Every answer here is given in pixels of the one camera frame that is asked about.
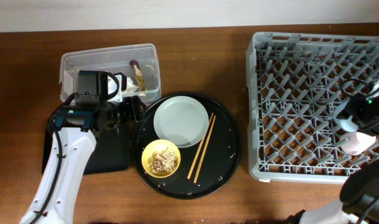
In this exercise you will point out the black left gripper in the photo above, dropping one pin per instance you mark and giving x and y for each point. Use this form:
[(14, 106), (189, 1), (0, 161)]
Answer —
[(133, 111)]

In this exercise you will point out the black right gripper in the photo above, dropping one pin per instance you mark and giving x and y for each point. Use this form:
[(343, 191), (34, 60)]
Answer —
[(369, 126)]

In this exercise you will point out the white tissue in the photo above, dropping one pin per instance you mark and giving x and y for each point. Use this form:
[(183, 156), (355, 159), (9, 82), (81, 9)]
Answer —
[(130, 86)]

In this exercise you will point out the pink cup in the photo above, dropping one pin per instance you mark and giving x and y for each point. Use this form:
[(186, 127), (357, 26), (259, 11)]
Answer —
[(356, 142)]

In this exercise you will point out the yellow bowl with food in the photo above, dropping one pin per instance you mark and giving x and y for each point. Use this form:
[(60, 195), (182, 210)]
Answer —
[(160, 158)]

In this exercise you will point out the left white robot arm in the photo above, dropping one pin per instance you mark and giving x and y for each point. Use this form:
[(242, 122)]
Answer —
[(70, 151)]

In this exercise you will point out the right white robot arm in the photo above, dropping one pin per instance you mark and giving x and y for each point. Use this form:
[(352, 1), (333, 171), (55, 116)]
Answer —
[(359, 196)]

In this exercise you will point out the grey dishwasher rack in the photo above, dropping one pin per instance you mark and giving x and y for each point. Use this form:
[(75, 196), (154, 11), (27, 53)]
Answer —
[(295, 82)]

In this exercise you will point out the rectangular black tray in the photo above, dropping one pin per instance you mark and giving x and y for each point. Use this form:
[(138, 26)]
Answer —
[(111, 152)]

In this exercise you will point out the white plate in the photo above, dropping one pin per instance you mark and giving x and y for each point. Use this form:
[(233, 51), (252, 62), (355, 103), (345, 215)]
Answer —
[(182, 120)]

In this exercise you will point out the clear plastic bin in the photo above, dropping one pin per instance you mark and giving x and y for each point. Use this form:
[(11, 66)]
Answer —
[(114, 60)]

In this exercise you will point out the wooden chopstick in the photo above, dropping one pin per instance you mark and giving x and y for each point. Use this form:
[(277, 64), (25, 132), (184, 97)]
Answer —
[(198, 154), (205, 146)]

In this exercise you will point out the round black tray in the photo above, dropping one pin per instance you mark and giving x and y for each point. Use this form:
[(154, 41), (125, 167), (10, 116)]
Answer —
[(221, 159)]

